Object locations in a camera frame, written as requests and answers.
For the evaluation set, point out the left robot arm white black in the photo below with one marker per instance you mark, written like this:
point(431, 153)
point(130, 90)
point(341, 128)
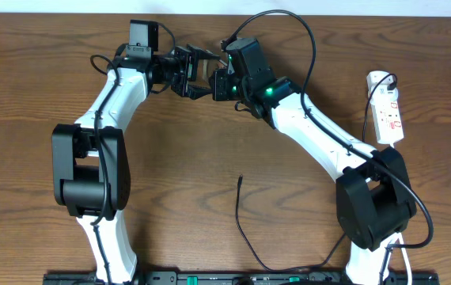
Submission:
point(91, 173)

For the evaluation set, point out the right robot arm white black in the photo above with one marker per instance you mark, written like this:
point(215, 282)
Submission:
point(374, 199)

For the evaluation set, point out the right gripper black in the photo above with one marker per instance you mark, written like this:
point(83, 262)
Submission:
point(219, 78)

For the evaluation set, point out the white power strip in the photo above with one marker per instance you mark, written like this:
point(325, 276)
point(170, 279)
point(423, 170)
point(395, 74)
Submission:
point(385, 108)

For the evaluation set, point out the black plug in strip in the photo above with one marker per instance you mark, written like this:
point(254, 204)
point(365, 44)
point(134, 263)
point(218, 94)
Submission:
point(392, 86)

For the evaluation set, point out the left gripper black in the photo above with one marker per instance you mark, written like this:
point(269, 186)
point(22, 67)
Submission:
point(186, 89)

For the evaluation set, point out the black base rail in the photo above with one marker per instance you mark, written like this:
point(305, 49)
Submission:
point(174, 278)

